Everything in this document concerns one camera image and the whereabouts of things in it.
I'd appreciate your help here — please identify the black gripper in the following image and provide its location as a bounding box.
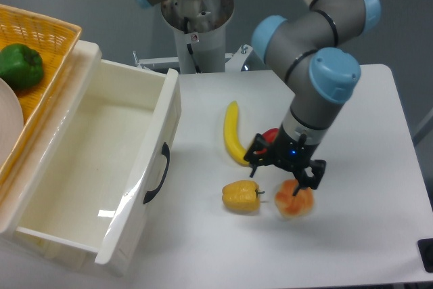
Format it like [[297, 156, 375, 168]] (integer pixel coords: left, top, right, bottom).
[[244, 129, 327, 197]]

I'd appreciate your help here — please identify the black top drawer handle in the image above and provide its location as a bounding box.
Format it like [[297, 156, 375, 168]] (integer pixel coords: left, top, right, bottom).
[[143, 142, 170, 204]]

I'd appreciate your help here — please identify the white drawer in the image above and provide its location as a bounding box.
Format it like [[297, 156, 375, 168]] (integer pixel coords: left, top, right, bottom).
[[9, 60, 181, 275]]

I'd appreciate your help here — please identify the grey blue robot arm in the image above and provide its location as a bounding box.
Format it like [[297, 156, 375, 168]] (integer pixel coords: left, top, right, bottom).
[[136, 0, 381, 190]]

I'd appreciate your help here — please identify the white drawer cabinet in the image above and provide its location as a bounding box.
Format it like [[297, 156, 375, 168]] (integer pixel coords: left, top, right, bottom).
[[1, 43, 166, 276]]

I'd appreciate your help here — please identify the red bell pepper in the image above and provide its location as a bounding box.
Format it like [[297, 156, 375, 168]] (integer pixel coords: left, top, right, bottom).
[[255, 128, 279, 154]]

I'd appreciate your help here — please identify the orange bread roll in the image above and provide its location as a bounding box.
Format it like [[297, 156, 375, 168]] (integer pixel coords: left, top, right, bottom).
[[274, 179, 315, 219]]

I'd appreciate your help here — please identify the yellow banana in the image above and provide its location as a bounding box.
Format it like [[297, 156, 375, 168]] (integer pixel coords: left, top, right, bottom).
[[223, 101, 250, 166]]

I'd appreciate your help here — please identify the yellow bell pepper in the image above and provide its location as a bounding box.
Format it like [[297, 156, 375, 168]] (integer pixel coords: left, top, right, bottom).
[[221, 180, 265, 213]]

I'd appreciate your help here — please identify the black device at table corner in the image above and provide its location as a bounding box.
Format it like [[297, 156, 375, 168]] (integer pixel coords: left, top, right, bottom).
[[417, 238, 433, 273]]

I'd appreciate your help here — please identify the yellow woven basket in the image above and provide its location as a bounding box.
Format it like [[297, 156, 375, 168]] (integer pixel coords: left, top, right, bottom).
[[1, 5, 82, 185]]

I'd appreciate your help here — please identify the white plate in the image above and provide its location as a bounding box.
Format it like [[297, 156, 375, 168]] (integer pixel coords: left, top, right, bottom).
[[0, 79, 24, 166]]

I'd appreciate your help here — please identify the green bell pepper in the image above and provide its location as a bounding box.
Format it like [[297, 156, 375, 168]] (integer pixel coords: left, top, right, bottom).
[[1, 43, 44, 90]]

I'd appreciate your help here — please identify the left metal table bracket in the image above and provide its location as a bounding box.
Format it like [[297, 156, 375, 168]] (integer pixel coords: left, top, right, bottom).
[[133, 51, 179, 71]]

